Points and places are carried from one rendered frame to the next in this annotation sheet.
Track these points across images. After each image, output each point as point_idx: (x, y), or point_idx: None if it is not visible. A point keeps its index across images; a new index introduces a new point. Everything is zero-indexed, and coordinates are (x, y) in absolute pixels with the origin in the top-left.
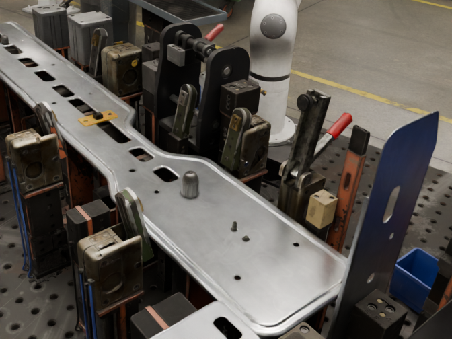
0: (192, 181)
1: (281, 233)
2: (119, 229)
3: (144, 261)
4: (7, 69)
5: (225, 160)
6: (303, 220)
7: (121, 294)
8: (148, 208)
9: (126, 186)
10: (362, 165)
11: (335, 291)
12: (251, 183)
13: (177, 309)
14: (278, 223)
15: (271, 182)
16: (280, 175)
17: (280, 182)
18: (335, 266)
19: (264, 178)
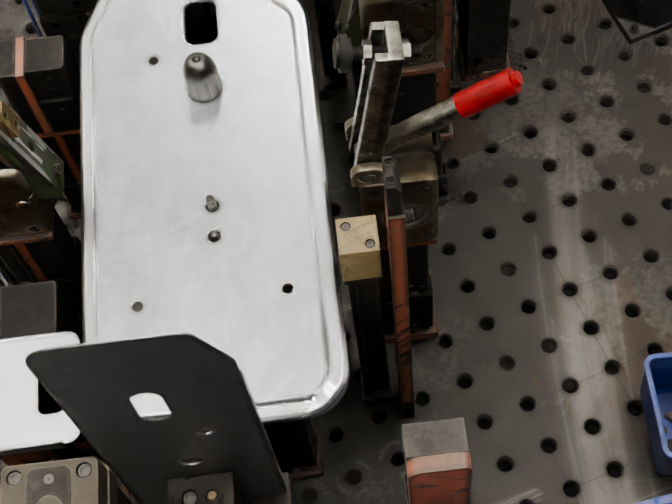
0: (192, 77)
1: (284, 251)
2: None
3: (44, 198)
4: None
5: (335, 28)
6: (384, 229)
7: (5, 232)
8: (112, 95)
9: (114, 27)
10: (402, 229)
11: (268, 412)
12: (406, 80)
13: (28, 311)
14: (297, 228)
15: (620, 23)
16: (647, 17)
17: (642, 31)
18: (310, 366)
19: (612, 7)
